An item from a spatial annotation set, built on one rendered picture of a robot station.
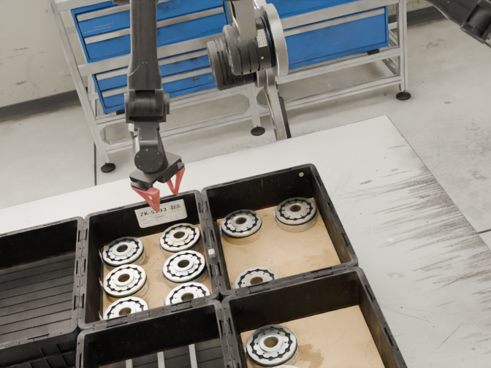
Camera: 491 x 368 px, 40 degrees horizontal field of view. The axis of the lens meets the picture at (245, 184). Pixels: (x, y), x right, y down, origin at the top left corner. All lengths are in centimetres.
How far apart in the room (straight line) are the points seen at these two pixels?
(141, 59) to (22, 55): 307
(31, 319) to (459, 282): 102
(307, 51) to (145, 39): 230
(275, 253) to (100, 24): 195
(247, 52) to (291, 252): 56
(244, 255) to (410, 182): 61
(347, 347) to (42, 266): 82
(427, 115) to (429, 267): 200
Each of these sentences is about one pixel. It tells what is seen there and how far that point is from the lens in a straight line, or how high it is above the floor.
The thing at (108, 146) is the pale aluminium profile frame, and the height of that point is 14.
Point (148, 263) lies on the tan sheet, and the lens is 169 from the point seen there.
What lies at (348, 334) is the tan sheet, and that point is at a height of 83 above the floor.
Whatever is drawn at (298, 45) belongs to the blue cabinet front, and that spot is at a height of 44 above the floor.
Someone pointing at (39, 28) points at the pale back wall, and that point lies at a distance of 426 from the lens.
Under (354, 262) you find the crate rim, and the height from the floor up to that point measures 93.
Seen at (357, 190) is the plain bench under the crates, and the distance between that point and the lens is 200.
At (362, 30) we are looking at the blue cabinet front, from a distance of 358.
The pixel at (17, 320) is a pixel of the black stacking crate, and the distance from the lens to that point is 169.
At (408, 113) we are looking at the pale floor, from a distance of 369.
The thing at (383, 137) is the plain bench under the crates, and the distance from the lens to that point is 222.
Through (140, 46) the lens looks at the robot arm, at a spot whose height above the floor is 143.
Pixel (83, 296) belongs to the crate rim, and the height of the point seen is 92.
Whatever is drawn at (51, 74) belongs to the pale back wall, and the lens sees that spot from 437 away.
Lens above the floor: 192
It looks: 36 degrees down
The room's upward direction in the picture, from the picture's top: 11 degrees counter-clockwise
